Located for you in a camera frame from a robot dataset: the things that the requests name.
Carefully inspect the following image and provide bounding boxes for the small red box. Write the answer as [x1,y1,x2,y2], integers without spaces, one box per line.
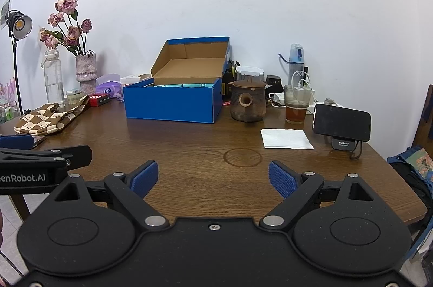
[90,94,111,107]

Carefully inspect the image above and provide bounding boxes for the brown checkered cloth bag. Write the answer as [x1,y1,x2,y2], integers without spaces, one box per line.
[14,95,91,136]

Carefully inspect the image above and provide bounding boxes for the white power strip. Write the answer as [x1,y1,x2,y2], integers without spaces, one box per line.
[269,89,317,107]

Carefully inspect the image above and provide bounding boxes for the wall photo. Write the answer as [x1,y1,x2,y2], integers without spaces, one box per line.
[0,0,13,30]

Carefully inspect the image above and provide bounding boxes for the blue cardboard shoe box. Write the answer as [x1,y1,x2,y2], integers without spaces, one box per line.
[123,36,231,124]

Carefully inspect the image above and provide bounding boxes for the clear glass bottle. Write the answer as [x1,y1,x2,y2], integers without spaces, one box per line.
[41,50,65,107]

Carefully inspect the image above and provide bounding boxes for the grey phone stand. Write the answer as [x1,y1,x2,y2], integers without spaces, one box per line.
[332,137,357,150]

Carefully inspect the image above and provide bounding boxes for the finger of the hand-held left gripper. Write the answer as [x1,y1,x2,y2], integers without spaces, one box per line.
[0,134,35,150]
[0,145,93,170]

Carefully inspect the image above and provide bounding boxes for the knitted pale vase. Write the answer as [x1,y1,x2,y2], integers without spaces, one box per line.
[75,52,97,95]

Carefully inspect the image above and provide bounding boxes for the wooden chair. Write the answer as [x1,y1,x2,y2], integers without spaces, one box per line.
[414,84,433,152]

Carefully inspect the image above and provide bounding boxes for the teal shopping bag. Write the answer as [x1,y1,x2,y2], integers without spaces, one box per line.
[155,82,215,89]

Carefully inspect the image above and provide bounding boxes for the blue grey water bottle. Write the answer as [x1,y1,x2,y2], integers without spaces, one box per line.
[279,44,308,88]

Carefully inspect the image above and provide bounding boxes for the dried pink roses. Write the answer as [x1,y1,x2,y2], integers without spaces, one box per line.
[40,0,93,56]

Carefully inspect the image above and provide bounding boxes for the black backpack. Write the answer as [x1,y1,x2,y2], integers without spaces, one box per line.
[389,162,433,233]

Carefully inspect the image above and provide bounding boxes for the small glass jar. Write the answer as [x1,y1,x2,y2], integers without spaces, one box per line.
[66,89,82,105]

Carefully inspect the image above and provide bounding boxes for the black stand cable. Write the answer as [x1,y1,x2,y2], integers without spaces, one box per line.
[350,140,365,160]

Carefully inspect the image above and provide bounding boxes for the patterned tote bag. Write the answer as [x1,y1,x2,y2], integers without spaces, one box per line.
[387,146,433,193]

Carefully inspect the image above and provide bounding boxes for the black power adapter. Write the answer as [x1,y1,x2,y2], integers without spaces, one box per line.
[266,75,283,93]

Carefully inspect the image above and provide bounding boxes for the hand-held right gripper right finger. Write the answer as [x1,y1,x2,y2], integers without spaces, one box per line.
[259,160,379,230]

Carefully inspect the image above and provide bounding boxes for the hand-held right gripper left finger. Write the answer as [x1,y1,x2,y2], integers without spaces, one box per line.
[50,160,170,230]

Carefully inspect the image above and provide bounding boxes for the glass of tea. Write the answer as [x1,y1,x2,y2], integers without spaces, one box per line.
[284,84,312,124]

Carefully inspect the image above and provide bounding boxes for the dark bottle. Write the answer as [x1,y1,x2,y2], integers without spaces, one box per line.
[221,60,237,101]

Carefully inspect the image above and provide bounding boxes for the brown ceramic teapot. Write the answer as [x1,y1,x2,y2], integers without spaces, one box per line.
[227,79,268,122]

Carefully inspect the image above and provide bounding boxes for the clear plastic lidded container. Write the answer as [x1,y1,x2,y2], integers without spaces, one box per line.
[236,65,264,82]

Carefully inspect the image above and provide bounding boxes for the white paper napkin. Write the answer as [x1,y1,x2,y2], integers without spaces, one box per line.
[260,129,314,150]

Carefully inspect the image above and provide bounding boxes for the black smartphone on stand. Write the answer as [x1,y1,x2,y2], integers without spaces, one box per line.
[313,103,372,142]

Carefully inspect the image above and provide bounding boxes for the pink feathery plant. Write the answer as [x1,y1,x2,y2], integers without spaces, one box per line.
[0,77,17,105]

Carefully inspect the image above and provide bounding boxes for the set of small bottles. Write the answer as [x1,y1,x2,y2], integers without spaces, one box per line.
[0,101,19,125]

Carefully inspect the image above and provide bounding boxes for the purple tissue pack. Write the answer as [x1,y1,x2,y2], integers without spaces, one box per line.
[95,73,122,95]

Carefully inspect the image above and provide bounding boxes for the white charging cable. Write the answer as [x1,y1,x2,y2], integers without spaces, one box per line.
[291,72,311,95]

